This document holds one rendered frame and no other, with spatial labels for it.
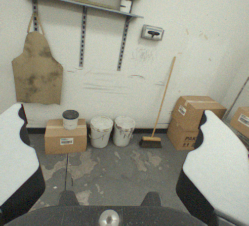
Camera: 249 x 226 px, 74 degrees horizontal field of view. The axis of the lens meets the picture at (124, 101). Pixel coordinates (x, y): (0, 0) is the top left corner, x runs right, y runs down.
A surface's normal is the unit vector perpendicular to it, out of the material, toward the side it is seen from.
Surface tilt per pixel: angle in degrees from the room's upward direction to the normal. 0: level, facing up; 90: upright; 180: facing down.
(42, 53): 85
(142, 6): 90
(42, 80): 87
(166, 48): 90
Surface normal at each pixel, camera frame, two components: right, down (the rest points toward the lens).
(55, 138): 0.29, 0.48
